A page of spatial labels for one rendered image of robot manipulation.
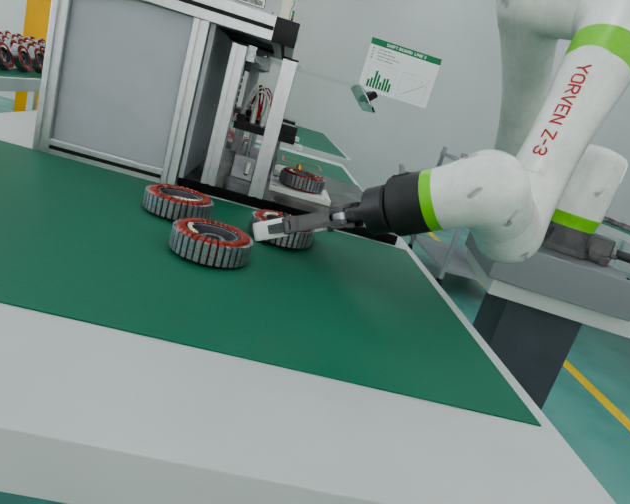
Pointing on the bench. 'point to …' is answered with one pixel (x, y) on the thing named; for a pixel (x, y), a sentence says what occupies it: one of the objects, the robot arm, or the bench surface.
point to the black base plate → (339, 194)
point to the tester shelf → (242, 24)
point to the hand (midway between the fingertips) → (283, 228)
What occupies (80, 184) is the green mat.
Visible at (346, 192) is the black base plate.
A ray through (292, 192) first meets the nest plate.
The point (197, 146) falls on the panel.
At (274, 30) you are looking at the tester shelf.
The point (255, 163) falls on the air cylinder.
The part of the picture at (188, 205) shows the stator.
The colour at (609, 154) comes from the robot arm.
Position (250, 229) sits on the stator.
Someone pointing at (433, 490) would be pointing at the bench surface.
